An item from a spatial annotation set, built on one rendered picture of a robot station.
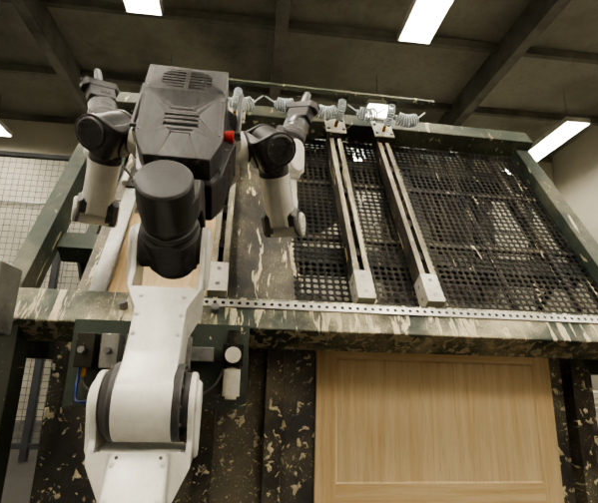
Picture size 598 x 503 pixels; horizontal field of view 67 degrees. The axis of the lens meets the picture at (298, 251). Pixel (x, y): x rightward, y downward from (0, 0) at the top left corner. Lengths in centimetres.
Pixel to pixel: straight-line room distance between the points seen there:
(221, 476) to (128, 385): 85
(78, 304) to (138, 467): 70
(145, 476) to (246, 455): 80
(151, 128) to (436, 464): 142
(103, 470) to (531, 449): 149
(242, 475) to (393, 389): 60
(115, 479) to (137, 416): 11
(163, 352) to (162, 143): 47
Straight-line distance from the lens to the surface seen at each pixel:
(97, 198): 142
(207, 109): 115
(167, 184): 91
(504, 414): 191
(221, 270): 150
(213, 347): 134
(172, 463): 92
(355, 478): 172
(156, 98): 118
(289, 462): 169
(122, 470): 92
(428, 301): 159
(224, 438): 166
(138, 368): 91
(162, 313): 97
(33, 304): 154
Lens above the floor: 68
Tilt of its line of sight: 15 degrees up
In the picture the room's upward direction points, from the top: 2 degrees clockwise
